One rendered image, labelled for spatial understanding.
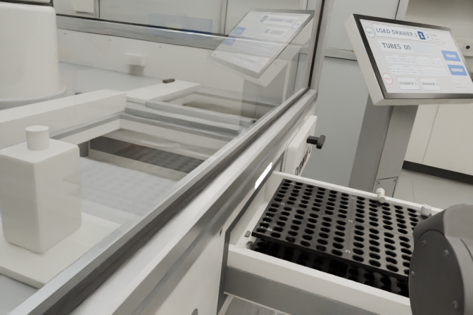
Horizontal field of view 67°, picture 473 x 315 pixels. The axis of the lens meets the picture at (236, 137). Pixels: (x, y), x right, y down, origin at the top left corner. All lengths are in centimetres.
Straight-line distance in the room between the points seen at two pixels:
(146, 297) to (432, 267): 17
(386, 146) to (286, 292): 107
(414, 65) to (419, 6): 275
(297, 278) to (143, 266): 21
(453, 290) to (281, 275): 24
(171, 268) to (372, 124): 122
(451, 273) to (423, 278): 3
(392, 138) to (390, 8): 87
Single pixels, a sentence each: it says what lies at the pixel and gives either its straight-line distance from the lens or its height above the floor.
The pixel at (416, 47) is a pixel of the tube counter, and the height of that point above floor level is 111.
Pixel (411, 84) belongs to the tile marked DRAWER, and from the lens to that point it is 129.
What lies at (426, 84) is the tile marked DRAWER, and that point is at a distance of 135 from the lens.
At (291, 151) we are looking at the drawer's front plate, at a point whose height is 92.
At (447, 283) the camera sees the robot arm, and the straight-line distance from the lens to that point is 20.
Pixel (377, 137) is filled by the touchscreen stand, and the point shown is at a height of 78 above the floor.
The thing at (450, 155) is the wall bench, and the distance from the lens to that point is 357.
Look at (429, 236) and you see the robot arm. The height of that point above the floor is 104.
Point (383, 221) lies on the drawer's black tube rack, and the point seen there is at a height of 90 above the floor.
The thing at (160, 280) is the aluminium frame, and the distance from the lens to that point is 27.
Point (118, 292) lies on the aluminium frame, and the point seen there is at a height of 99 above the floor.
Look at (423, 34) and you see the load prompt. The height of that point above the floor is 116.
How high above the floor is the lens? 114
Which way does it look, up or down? 18 degrees down
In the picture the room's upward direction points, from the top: 6 degrees clockwise
